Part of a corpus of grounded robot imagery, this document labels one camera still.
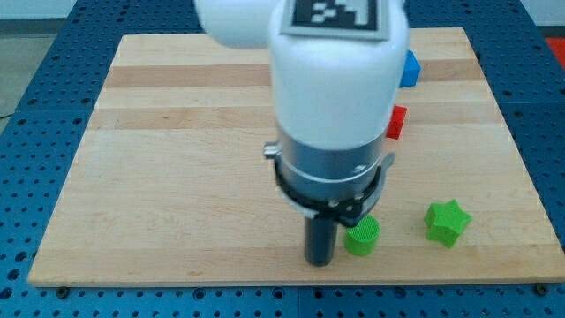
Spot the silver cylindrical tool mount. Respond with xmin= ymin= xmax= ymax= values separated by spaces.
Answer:
xmin=263 ymin=127 xmax=396 ymax=228

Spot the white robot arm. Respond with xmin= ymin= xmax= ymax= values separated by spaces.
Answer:
xmin=195 ymin=0 xmax=410 ymax=267

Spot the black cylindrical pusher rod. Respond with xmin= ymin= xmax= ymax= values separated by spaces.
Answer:
xmin=305 ymin=218 xmax=337 ymax=267

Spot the green cylinder block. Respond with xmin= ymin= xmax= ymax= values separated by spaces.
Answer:
xmin=344 ymin=215 xmax=380 ymax=256

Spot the wooden board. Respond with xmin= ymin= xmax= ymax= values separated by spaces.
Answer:
xmin=27 ymin=27 xmax=564 ymax=287

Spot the green star block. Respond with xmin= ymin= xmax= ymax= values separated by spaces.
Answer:
xmin=424 ymin=200 xmax=473 ymax=248

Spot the blue block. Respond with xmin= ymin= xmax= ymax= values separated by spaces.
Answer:
xmin=399 ymin=50 xmax=421 ymax=88

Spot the black white fiducial marker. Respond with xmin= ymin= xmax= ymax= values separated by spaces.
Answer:
xmin=281 ymin=0 xmax=390 ymax=41

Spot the red block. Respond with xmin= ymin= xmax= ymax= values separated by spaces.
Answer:
xmin=386 ymin=105 xmax=408 ymax=140

